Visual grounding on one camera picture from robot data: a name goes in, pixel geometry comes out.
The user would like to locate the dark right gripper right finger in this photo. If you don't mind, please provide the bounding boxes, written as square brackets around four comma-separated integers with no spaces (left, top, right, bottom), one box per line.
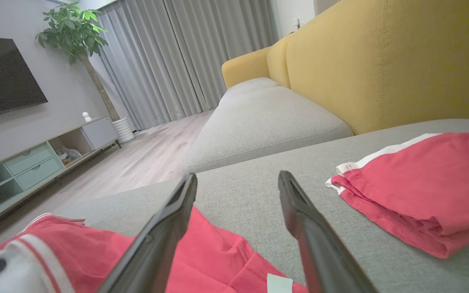
[278,170,378,293]

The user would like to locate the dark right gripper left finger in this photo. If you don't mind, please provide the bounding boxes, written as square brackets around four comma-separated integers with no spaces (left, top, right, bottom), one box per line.
[97,173,198,293]

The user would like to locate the red garment with white trim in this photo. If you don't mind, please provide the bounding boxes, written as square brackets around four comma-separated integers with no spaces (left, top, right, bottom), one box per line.
[0,207,309,293]

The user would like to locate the red shorts with white stripe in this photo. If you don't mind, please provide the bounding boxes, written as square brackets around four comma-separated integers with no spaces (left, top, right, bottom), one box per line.
[325,132,469,260]

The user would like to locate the large grey sofa seat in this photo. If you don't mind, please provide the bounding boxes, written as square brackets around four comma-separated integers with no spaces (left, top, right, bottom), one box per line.
[51,119,469,293]

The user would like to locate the low TV cabinet pale drawers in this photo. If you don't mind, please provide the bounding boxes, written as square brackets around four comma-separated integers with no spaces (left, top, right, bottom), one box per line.
[0,116,120,235]

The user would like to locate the white ribbed plant pot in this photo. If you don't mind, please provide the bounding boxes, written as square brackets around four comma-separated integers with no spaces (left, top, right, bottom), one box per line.
[112,117,136,144]

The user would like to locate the toys in cabinet shelf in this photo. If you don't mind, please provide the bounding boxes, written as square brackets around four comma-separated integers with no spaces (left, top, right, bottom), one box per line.
[55,146,83,166]

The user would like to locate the grey sofa seat cushion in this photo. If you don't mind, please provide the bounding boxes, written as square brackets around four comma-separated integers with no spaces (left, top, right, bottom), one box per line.
[217,77,281,107]
[182,85,355,174]

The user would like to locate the grey pleated curtain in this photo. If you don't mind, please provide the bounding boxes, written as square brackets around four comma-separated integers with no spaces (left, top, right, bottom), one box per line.
[95,0,279,132]

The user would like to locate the yellow sofa armrest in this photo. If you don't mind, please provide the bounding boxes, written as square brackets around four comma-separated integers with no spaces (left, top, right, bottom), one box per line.
[221,46,272,90]

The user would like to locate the yellow sofa backrest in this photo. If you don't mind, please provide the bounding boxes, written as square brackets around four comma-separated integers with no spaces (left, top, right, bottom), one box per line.
[266,0,469,135]

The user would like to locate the black flat screen television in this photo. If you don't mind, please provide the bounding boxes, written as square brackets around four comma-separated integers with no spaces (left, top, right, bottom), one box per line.
[0,36,49,121]

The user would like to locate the green potted tree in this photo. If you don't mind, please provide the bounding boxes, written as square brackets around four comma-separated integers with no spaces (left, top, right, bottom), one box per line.
[35,2,122,122]

